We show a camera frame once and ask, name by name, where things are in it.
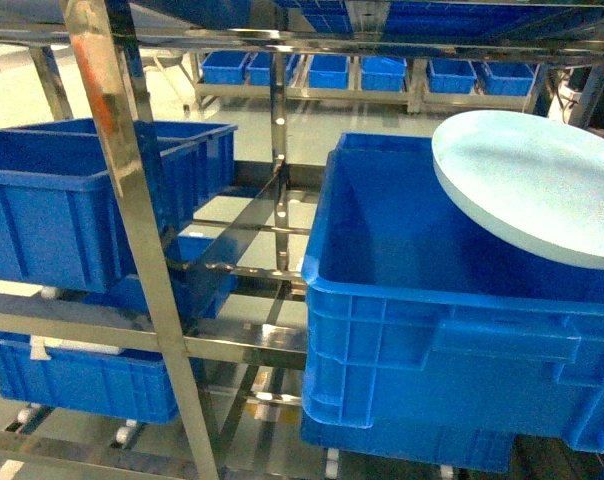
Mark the blue bin behind left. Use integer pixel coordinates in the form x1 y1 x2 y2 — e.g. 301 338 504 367
6 119 237 216

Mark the blue crate beneath large crate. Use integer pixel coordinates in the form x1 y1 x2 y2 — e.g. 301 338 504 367
300 413 516 473

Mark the blue bin lower left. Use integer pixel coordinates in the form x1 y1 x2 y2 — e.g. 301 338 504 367
0 332 178 424

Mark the blue bin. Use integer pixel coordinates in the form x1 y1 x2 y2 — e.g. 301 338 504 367
0 332 178 424
6 119 237 216

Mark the blue bin left shelf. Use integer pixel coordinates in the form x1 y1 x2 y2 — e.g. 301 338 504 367
0 128 211 295

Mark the large blue crate on shelf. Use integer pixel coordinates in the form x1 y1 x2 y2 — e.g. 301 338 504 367
302 135 604 453

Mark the stainless steel shelf rack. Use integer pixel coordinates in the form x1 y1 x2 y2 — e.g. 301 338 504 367
0 1 604 479

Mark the light blue round plate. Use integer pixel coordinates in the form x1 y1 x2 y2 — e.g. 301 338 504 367
432 110 604 270

